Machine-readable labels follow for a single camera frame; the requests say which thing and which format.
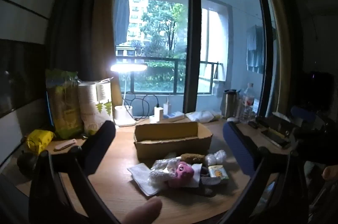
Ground cardboard box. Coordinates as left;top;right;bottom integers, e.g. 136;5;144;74
133;122;214;160

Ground pink plush toy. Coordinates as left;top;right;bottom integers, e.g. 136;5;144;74
168;161;194;188

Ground hanging grey garments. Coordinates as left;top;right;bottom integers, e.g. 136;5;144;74
246;25;276;74

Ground steel thermos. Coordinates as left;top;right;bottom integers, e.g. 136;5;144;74
220;89;241;119

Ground black balcony railing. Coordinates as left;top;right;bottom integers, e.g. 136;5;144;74
116;56;224;94

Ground black cable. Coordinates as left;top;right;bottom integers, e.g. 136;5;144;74
124;93;160;119

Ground black window frame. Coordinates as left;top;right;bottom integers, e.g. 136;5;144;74
182;0;202;121

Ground beige curtain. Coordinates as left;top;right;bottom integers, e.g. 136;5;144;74
96;0;124;105

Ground white waffle cloth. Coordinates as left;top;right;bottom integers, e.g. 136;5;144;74
127;163;164;197
149;170;180;189

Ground white plug adapter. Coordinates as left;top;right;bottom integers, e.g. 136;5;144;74
163;97;172;115

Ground hanging dark garment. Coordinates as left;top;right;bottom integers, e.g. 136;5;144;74
115;0;130;45

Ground clear water bottle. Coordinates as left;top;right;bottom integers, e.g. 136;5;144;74
239;83;255;124

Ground white paper piece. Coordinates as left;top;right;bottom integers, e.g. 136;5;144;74
191;163;203;187

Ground dark screen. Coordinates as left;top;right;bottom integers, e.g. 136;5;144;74
0;39;50;119

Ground white cloth bag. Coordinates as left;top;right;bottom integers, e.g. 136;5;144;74
185;110;222;123

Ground white desk lamp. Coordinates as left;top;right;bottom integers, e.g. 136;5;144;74
110;63;148;127

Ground brown loofah sponge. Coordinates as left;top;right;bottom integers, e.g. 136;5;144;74
180;153;206;164

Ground person's right hand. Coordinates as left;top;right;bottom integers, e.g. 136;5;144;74
322;164;338;182

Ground clear plastic packet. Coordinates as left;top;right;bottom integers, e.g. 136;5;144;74
151;158;180;170

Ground dark round object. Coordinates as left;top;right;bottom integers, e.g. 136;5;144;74
16;151;40;179

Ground white paper cup package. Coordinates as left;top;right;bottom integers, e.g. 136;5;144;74
78;77;114;136

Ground bubble wrap piece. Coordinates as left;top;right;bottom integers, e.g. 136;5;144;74
214;149;228;164
204;154;217;166

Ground person's left hand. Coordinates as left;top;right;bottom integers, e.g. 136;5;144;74
123;198;163;224

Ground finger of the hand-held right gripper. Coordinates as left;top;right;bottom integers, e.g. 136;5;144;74
290;105;317;121
256;115;293;149

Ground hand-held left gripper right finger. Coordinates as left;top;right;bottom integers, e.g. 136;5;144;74
219;121;309;224

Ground white power strip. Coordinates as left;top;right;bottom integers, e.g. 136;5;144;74
149;112;185;123

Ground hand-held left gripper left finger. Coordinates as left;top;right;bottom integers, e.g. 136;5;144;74
29;120;119;224

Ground yellow print tissue packet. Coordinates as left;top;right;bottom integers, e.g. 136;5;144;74
207;164;230;185

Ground grey sock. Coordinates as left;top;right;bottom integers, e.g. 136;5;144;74
185;166;221;197

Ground green paper cup package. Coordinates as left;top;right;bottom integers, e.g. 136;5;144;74
45;69;84;139

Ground dark curtain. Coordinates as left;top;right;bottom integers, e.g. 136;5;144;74
48;0;106;98

